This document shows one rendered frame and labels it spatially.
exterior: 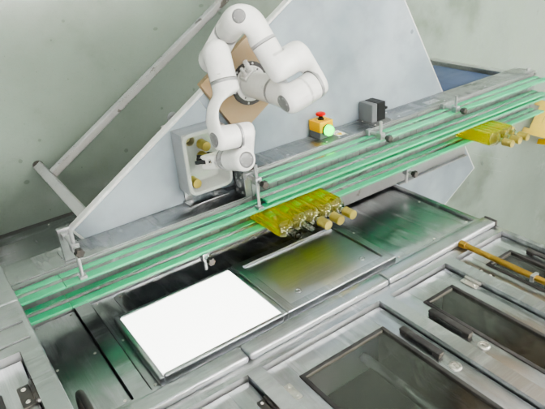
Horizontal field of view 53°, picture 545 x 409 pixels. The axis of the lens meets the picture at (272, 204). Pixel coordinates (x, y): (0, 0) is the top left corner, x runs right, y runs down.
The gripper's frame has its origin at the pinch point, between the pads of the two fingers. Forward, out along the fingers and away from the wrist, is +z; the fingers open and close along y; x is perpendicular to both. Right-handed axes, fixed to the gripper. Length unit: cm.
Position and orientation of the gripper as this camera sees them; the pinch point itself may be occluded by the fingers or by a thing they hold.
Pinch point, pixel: (205, 157)
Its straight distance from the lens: 194.9
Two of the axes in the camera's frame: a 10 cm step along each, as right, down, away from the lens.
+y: 8.1, -3.0, 5.0
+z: -5.4, -0.9, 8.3
